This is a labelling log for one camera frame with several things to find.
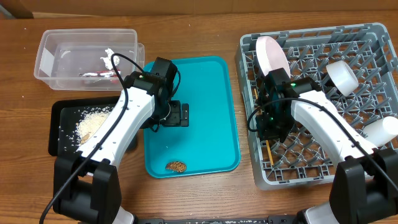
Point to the teal plastic tray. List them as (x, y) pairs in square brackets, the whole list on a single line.
[(210, 144)]

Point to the black rectangular tray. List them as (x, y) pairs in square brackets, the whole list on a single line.
[(64, 117)]

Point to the red snack wrapper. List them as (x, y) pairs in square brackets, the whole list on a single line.
[(99, 74)]

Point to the grey dishwasher rack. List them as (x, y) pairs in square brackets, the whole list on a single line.
[(368, 51)]

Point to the white napkin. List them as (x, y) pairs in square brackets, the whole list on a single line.
[(107, 60)]

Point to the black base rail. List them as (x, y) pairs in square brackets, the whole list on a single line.
[(273, 219)]

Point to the pile of rice crumbs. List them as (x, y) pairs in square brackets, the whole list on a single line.
[(90, 121)]

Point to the white paper cup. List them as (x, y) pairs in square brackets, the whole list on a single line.
[(381, 131)]

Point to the brown food scrap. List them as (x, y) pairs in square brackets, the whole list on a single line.
[(176, 166)]

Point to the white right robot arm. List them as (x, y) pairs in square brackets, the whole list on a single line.
[(364, 188)]

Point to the white round plate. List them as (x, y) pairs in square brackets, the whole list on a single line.
[(270, 55)]

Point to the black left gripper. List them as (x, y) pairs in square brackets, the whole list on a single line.
[(176, 117)]

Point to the clear plastic bin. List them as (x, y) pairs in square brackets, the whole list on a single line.
[(65, 53)]

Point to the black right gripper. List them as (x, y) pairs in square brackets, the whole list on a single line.
[(267, 133)]

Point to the grey bowl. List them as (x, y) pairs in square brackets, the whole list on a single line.
[(343, 77)]

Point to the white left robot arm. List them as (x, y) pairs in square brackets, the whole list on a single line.
[(86, 183)]

